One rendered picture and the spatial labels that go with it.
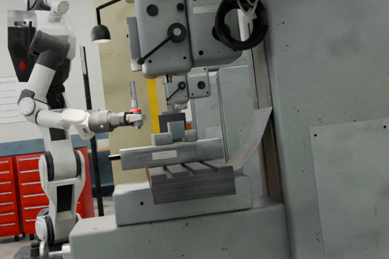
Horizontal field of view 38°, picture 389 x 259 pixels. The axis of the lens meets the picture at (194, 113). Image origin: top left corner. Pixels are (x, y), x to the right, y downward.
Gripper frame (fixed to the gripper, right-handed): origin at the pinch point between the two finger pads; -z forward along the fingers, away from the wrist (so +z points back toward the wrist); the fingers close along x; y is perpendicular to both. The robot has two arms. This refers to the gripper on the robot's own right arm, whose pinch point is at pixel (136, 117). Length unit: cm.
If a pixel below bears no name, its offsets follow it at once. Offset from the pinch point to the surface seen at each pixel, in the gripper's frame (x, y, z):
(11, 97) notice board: 776, -84, 502
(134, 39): -5.3, -29.9, -4.5
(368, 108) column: 0, 7, -88
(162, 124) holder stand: 26.5, 3.5, -2.9
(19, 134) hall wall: 778, -13, 495
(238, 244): -10, 50, -36
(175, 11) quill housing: -7.8, -37.5, -22.3
